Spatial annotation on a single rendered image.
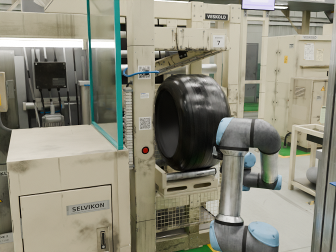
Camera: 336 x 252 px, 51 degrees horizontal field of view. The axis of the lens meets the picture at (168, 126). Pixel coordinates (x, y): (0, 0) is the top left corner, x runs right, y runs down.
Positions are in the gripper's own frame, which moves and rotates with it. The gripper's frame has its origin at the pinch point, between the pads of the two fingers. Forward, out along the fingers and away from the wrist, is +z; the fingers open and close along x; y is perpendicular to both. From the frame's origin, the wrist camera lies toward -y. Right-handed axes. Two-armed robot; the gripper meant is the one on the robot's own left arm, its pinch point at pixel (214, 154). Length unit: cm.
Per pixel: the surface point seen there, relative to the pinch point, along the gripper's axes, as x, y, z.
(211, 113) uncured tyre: 2.8, 23.9, -3.2
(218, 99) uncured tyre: -3.4, 31.1, -0.6
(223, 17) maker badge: -49, 93, 66
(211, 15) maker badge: -38, 94, 66
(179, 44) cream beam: 2, 68, 38
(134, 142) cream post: 40.9, 8.9, 19.1
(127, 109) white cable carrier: 45, 28, 17
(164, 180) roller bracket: 27.4, -13.2, 9.8
